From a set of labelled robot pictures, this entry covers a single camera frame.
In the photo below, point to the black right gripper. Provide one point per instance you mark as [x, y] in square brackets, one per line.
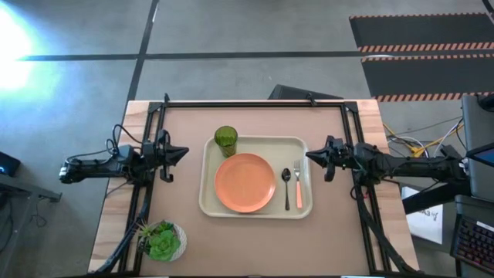
[341, 156]

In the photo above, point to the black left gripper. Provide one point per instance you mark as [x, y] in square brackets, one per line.
[164, 154]

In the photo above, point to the dark metal spoon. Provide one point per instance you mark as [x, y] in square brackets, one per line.
[286, 174]

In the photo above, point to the beige plastic tray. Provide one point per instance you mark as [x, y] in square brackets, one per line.
[270, 148]

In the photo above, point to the green translucent plastic cup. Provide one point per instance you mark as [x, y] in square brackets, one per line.
[226, 139]

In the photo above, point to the orange plastic plate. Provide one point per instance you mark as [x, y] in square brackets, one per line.
[245, 183]

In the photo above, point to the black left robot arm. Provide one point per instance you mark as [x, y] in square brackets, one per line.
[96, 170]

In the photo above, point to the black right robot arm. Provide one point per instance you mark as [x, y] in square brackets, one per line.
[405, 166]

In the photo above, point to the black box behind table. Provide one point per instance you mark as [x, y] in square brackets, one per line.
[293, 92]

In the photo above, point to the succulent plant in white pot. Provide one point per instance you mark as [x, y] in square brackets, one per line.
[164, 245]

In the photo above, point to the brown table mat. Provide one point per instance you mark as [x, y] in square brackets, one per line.
[231, 239]

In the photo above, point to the black desk beam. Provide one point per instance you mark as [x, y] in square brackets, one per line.
[432, 199]

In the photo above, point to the black power adapter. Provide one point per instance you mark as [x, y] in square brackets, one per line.
[447, 148]

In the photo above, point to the white paper sign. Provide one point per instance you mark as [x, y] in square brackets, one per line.
[428, 228]

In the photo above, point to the black hazard-striped floor mat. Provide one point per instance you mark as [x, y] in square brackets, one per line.
[424, 77]
[420, 31]

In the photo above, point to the grey metal stand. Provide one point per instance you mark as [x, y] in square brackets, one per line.
[23, 187]

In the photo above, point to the grey laptop lid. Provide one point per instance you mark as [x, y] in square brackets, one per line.
[478, 127]

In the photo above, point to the blue lit screen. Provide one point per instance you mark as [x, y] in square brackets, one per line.
[486, 156]

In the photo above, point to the black device with blue light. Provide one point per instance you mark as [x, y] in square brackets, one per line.
[7, 164]

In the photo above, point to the black round object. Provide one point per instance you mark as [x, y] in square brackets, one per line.
[487, 102]

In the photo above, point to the black backlit keyboard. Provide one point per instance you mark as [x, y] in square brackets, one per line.
[474, 243]

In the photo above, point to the black frame clamp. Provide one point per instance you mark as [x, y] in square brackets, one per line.
[312, 100]
[166, 99]

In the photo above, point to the black aluminium table frame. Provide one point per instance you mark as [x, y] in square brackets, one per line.
[251, 104]

